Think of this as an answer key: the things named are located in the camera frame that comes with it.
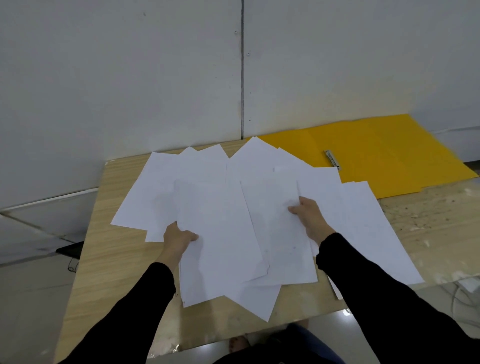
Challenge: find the silver metal folder clip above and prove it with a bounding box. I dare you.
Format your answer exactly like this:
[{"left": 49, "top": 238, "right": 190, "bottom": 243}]
[{"left": 324, "top": 149, "right": 341, "bottom": 171}]

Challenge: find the person's left hand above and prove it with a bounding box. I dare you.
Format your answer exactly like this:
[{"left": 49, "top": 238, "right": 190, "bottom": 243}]
[{"left": 156, "top": 221, "right": 200, "bottom": 274}]

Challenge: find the grey floor cable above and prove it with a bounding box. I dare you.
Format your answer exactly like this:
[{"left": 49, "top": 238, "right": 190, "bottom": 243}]
[{"left": 449, "top": 275, "right": 480, "bottom": 329}]

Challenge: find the person's foot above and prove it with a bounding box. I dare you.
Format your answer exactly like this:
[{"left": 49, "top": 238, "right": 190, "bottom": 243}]
[{"left": 228, "top": 335, "right": 250, "bottom": 353}]

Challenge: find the person's right forearm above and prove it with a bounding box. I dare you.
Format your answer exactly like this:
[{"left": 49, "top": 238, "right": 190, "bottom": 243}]
[{"left": 315, "top": 232, "right": 480, "bottom": 364}]

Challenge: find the pile of white papers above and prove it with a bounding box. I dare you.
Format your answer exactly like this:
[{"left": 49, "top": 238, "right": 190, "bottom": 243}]
[{"left": 110, "top": 136, "right": 425, "bottom": 323}]

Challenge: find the person's right hand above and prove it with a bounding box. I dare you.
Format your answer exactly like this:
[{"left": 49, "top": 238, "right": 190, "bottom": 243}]
[{"left": 287, "top": 196, "right": 337, "bottom": 247}]

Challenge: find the black flat panel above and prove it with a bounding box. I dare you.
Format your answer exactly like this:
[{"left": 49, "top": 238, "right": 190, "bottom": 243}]
[{"left": 55, "top": 241, "right": 85, "bottom": 260}]

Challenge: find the yellow folder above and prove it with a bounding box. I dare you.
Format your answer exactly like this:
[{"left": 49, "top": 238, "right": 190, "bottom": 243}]
[{"left": 245, "top": 113, "right": 479, "bottom": 200}]

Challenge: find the white paper sheet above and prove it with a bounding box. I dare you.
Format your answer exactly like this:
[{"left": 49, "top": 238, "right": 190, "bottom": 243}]
[{"left": 239, "top": 176, "right": 319, "bottom": 288}]

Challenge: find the person's left forearm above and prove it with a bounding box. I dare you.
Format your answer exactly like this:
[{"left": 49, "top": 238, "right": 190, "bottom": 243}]
[{"left": 58, "top": 261, "right": 177, "bottom": 364}]

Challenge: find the gathered white papers stack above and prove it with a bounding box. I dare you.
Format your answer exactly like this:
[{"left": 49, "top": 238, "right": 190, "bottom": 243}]
[{"left": 174, "top": 179, "right": 271, "bottom": 308}]

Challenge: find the person's leg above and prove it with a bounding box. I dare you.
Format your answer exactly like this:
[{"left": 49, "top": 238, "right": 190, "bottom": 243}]
[{"left": 213, "top": 323, "right": 346, "bottom": 364}]

